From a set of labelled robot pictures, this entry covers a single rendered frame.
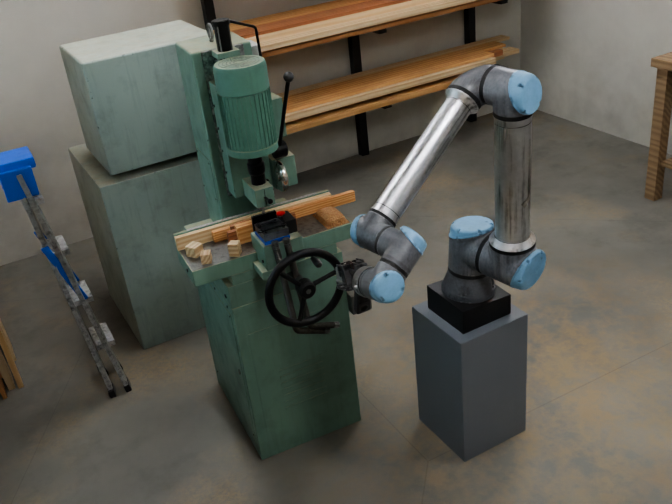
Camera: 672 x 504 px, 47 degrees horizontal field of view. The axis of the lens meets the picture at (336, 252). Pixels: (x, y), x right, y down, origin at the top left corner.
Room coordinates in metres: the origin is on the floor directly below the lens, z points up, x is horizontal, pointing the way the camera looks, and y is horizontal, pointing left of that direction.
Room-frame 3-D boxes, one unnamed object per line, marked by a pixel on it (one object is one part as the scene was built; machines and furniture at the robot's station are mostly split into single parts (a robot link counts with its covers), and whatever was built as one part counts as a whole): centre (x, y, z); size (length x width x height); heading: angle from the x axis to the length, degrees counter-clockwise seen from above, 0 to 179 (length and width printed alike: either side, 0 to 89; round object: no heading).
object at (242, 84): (2.52, 0.24, 1.35); 0.18 x 0.18 x 0.31
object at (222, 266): (2.41, 0.23, 0.87); 0.61 x 0.30 x 0.06; 112
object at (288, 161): (2.75, 0.17, 1.02); 0.09 x 0.07 x 0.12; 112
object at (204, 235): (2.52, 0.27, 0.92); 0.60 x 0.02 x 0.05; 112
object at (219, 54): (2.65, 0.29, 1.53); 0.08 x 0.08 x 0.17; 22
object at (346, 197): (2.55, 0.17, 0.92); 0.56 x 0.02 x 0.04; 112
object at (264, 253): (2.33, 0.19, 0.91); 0.15 x 0.14 x 0.09; 112
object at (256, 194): (2.54, 0.25, 1.03); 0.14 x 0.07 x 0.09; 22
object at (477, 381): (2.34, -0.46, 0.27); 0.30 x 0.30 x 0.55; 26
